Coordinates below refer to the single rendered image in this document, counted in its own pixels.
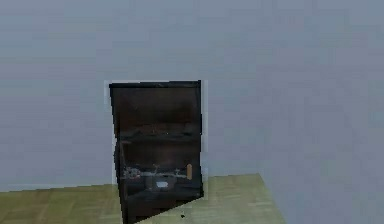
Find dark wooden open shelf cabinet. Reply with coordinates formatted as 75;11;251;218
108;79;205;224

